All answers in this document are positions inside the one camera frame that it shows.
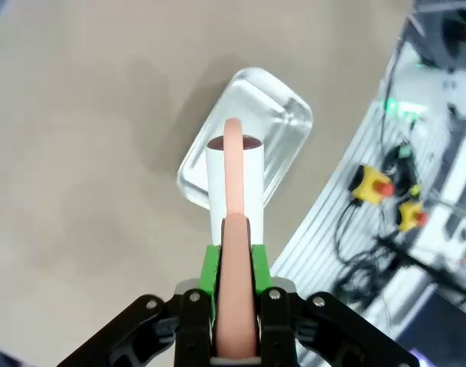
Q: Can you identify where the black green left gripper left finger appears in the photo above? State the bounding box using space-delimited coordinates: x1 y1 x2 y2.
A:
58 244 222 367

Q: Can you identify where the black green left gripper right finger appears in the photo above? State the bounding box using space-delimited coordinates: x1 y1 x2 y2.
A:
249 243 421 367

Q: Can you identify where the black control box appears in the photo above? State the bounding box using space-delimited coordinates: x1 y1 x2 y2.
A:
392 282 466 367

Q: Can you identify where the large yellow emergency stop button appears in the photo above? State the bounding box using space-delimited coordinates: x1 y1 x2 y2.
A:
348 164 396 206

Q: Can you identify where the small yellow emergency stop button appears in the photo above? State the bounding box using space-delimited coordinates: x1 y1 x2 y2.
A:
396 200 429 232

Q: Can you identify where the white box with round hole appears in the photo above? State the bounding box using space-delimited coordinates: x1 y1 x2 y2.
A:
442 216 466 269

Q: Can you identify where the rectangular metal tin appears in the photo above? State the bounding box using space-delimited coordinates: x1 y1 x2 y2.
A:
176 67 314 211

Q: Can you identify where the white device with green light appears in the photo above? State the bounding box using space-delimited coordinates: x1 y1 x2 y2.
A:
380 95 429 124

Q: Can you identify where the aluminium profile base plate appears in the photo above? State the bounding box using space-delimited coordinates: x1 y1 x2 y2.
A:
269 15 466 367

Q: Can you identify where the black cable bundle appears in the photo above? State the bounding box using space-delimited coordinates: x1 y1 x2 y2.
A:
333 145 423 309

